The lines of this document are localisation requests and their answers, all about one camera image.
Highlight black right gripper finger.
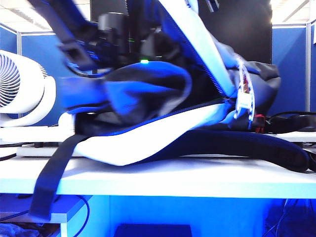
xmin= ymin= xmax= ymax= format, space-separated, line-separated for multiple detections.
xmin=204 ymin=0 xmax=220 ymax=12

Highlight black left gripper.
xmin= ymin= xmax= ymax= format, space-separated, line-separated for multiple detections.
xmin=97 ymin=12 xmax=179 ymax=67

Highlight gray hooded clothes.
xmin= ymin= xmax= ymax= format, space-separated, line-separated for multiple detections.
xmin=59 ymin=61 xmax=194 ymax=125

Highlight light gray backpack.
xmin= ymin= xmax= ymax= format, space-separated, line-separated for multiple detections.
xmin=28 ymin=0 xmax=311 ymax=222

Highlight black computer monitor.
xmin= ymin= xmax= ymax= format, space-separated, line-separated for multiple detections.
xmin=90 ymin=0 xmax=272 ymax=72

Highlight white desk fan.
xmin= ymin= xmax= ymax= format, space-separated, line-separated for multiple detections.
xmin=0 ymin=49 xmax=57 ymax=128

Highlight black headset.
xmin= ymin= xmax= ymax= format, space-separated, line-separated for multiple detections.
xmin=265 ymin=112 xmax=316 ymax=134

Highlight white under-desk shelf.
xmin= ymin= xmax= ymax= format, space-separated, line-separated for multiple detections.
xmin=0 ymin=196 xmax=93 ymax=237

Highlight dark box under desk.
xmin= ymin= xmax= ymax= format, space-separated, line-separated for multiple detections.
xmin=114 ymin=224 xmax=192 ymax=237

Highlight dark crumpled bag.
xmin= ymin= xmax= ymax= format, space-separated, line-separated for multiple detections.
xmin=0 ymin=223 xmax=60 ymax=237

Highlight thick black cable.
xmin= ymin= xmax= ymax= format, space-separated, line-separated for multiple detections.
xmin=0 ymin=153 xmax=18 ymax=162

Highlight black looped cable under desk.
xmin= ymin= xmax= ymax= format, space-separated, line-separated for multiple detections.
xmin=73 ymin=196 xmax=90 ymax=237

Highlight tangled cables under desk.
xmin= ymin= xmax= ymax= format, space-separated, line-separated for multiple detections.
xmin=265 ymin=198 xmax=316 ymax=237

